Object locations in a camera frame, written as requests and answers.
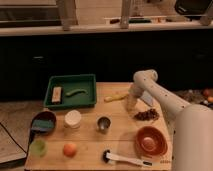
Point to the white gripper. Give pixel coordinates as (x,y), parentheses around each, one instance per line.
(131,102)

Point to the yellow banana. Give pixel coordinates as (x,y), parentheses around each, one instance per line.
(115,97)

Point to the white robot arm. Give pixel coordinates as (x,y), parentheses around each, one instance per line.
(193,128)

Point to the small metal cup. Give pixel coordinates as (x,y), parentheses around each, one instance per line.
(103,124)

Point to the white paper cup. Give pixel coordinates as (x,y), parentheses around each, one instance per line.
(72,119)

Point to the green plastic cup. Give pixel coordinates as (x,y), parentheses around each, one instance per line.
(38,148)

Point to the grey folded cloth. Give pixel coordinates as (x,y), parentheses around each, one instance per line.
(147,98)

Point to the bunch of dark grapes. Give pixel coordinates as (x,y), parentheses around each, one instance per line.
(148,115)

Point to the red orange bowl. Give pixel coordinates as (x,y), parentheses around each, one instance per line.
(150,142)

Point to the green chili pepper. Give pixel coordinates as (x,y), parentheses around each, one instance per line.
(74,92)

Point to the green plastic tray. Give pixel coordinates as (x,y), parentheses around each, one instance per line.
(68,83)

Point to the wooden block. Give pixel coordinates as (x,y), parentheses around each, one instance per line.
(56,94)

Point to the orange fruit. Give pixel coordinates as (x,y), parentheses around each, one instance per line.
(70,149)

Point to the dark bowl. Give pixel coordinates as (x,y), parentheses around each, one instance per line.
(44,115)

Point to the blue green sponge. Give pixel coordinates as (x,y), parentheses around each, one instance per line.
(42,125)

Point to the white handled dish brush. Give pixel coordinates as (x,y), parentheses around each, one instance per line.
(107,156)

